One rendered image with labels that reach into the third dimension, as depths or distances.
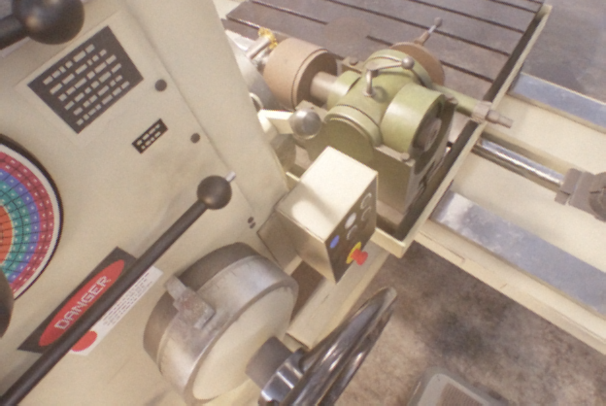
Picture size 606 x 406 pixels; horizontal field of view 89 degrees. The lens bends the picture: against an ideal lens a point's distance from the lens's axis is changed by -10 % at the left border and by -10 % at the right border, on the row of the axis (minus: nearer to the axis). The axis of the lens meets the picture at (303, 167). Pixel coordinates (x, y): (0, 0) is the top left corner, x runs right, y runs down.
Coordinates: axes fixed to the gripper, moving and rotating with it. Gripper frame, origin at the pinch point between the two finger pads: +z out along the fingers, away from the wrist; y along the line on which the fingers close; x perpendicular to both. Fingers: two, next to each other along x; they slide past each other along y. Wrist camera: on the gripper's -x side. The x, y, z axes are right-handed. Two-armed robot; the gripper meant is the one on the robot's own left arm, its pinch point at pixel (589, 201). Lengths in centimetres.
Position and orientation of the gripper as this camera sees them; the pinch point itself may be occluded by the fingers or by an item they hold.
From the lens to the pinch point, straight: 82.4
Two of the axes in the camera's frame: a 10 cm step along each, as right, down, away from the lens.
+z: 4.3, 1.2, 9.0
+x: -4.2, 9.1, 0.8
